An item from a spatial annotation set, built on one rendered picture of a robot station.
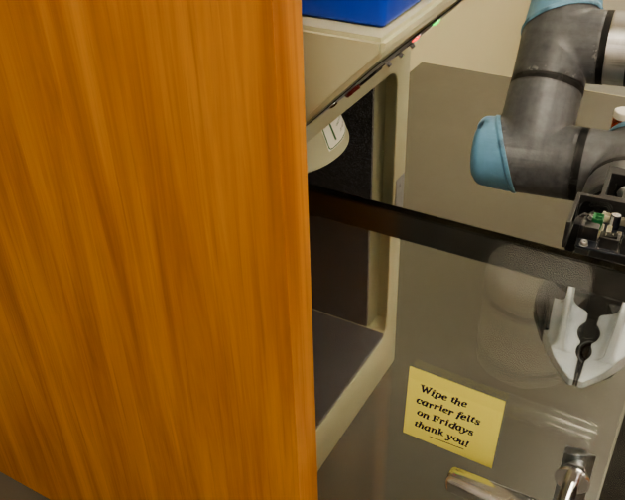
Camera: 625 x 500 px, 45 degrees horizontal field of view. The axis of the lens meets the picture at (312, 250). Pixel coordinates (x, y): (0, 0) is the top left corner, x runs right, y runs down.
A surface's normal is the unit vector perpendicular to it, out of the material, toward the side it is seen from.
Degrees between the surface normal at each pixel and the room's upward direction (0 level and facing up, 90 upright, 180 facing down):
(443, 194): 0
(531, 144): 46
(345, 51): 90
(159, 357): 90
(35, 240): 90
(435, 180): 0
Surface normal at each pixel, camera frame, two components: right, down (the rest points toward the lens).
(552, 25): -0.45, -0.21
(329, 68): -0.50, 0.51
